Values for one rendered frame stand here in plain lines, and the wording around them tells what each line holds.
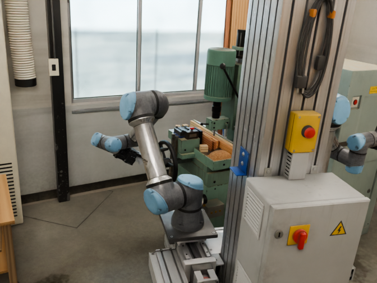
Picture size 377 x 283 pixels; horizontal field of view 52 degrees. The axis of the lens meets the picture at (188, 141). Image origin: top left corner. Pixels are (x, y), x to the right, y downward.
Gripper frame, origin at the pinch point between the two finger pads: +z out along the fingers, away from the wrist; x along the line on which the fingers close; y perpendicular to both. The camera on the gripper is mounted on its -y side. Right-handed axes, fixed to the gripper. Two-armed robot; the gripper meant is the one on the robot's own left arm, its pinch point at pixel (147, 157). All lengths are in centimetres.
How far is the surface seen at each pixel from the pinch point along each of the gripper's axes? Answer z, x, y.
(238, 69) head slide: 26, 0, -72
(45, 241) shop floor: 2, -71, 103
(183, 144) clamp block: 19.6, -3.4, -15.9
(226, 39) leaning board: 89, -123, -112
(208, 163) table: 29.8, 14.9, -14.3
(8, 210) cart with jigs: -46, -34, 69
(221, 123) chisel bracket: 37, -3, -39
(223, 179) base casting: 45.9, 15.2, -9.0
